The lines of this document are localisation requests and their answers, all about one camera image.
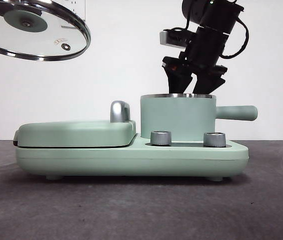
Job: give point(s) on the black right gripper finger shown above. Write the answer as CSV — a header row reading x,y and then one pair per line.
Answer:
x,y
179,82
207,85

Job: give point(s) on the glass lid with green knob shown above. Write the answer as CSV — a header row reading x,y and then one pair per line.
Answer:
x,y
56,27

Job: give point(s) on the silver control knob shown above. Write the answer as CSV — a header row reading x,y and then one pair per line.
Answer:
x,y
161,138
214,139

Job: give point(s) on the mint green breakfast machine base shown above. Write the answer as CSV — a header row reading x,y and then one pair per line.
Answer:
x,y
131,162

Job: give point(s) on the mint green griddle cover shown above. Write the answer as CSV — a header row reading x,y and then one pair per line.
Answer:
x,y
74,135

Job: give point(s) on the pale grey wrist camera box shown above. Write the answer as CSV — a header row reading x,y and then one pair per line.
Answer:
x,y
165,37

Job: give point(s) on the white wall socket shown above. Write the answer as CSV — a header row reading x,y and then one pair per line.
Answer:
x,y
83,10

